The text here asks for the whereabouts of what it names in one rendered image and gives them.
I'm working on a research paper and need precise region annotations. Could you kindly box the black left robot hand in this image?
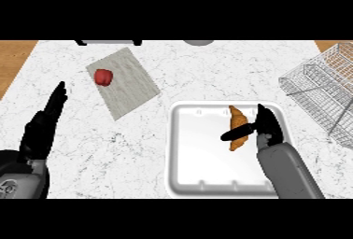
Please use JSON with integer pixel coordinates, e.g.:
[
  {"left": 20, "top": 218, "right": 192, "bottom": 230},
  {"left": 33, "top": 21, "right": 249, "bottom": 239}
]
[{"left": 17, "top": 80, "right": 70, "bottom": 164}]

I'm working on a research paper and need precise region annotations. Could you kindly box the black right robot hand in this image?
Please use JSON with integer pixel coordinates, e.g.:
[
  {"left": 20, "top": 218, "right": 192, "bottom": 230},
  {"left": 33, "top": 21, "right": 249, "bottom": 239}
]
[{"left": 219, "top": 103, "right": 287, "bottom": 147}]

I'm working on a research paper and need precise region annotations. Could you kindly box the brown croissant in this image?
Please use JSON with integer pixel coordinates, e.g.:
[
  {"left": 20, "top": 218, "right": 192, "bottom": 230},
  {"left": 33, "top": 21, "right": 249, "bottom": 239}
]
[{"left": 228, "top": 105, "right": 250, "bottom": 152}]

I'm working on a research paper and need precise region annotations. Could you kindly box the white plastic tray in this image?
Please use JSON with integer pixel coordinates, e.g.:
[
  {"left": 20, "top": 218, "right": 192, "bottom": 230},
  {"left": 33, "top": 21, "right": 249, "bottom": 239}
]
[{"left": 164, "top": 100, "right": 296, "bottom": 199}]

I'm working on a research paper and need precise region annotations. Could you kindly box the red bell pepper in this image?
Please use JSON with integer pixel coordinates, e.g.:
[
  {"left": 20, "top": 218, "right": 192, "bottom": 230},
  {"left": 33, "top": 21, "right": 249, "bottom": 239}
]
[{"left": 93, "top": 68, "right": 114, "bottom": 88}]

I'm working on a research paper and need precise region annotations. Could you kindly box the grey cutting board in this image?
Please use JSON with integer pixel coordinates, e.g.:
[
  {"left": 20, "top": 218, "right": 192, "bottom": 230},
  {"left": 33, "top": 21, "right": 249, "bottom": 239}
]
[{"left": 86, "top": 47, "right": 163, "bottom": 121}]

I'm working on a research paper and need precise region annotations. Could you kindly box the grey appliance with black feet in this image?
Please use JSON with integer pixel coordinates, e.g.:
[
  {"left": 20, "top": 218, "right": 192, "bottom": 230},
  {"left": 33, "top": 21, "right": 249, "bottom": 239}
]
[{"left": 74, "top": 40, "right": 144, "bottom": 47}]

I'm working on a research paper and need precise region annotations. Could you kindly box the grey round object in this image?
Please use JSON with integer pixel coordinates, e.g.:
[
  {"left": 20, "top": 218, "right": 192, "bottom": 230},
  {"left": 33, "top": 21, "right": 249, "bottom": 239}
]
[{"left": 182, "top": 40, "right": 216, "bottom": 47}]

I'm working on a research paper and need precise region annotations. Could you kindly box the silver wire tiered basket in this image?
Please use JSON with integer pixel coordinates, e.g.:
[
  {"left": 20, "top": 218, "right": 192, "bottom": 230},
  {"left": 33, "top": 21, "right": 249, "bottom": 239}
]
[{"left": 278, "top": 41, "right": 353, "bottom": 151}]

